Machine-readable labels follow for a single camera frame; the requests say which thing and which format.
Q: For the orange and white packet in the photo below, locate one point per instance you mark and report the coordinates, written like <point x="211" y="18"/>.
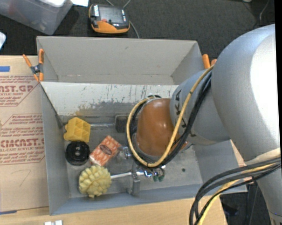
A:
<point x="105" y="150"/>

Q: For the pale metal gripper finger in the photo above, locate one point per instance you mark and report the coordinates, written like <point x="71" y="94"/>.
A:
<point x="135" y="184"/>
<point x="126" y="152"/>

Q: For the brown cardboard board red print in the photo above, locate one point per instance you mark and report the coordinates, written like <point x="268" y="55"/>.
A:
<point x="22" y="175"/>

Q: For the yellow ridged sponge block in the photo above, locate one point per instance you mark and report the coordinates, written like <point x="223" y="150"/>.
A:
<point x="77" y="130"/>

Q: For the black round disc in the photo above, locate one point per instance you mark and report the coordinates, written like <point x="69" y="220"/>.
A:
<point x="77" y="153"/>

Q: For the dark grey flat tool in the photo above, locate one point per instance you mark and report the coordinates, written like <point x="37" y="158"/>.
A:
<point x="121" y="124"/>

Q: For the grey metal bin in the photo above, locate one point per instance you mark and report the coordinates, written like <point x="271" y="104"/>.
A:
<point x="106" y="62"/>

